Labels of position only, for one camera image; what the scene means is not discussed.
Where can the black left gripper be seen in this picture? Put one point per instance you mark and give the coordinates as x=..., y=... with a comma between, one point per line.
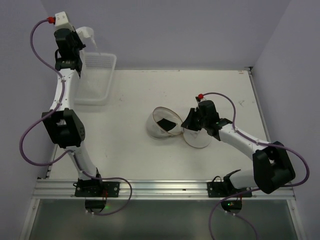
x=75, y=43

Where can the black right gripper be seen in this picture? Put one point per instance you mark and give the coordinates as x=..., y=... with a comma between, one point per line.
x=195, y=117

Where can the white bra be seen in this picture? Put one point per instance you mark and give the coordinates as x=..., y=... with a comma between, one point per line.
x=85, y=32

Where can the black bra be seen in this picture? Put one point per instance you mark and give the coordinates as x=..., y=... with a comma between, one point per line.
x=166, y=124

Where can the white mesh laundry bag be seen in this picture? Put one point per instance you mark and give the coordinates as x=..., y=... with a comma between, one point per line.
x=195, y=139

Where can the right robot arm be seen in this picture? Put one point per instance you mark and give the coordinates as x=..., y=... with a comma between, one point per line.
x=271, y=165

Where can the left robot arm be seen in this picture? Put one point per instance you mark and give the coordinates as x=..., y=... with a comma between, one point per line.
x=61, y=122

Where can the white plastic basket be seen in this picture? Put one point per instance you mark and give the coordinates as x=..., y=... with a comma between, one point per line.
x=96, y=79

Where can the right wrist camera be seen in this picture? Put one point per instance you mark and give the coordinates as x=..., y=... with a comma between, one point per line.
x=200, y=98

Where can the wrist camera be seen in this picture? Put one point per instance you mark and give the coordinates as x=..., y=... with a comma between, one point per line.
x=200, y=98
x=62, y=21

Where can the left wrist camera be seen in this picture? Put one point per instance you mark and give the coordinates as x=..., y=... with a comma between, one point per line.
x=62, y=21

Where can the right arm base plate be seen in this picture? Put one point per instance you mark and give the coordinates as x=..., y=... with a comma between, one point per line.
x=220, y=189

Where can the aluminium right side rail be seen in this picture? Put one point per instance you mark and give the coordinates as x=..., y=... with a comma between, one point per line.
x=265, y=128

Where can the aluminium rail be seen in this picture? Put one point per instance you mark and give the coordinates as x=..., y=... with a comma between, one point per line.
x=59, y=189
x=265, y=128

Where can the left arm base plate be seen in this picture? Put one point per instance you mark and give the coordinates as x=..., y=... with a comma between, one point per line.
x=96, y=188

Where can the aluminium front rail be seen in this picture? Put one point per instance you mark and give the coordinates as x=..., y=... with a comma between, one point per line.
x=59, y=189

